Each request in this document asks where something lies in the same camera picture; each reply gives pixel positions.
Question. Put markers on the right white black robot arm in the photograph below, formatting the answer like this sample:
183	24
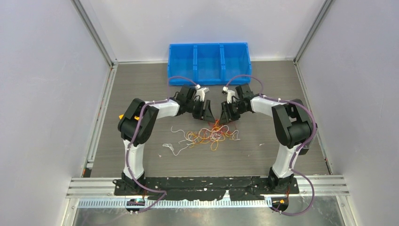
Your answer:
293	124

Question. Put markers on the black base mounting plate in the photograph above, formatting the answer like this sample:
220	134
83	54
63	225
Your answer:
246	188

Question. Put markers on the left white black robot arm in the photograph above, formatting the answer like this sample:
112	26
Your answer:
137	123

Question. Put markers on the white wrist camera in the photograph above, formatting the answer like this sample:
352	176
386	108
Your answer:
230	94
200	93

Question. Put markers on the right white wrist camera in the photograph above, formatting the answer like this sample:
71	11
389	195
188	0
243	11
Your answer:
230	94

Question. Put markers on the yellow triangular plastic stand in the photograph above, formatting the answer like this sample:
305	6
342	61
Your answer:
129	117

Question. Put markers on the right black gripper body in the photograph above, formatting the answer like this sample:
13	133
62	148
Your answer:
234	108

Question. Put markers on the aluminium front rail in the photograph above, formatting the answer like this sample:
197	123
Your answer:
100	193

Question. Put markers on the black triangular stand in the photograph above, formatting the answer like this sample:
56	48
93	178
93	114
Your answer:
306	148

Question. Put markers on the blue three-compartment plastic bin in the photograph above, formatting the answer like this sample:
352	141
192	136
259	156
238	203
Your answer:
207	63

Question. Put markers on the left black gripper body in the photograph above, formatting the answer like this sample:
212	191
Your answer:
197	110

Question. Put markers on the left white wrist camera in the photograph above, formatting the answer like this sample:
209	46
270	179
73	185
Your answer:
200	93

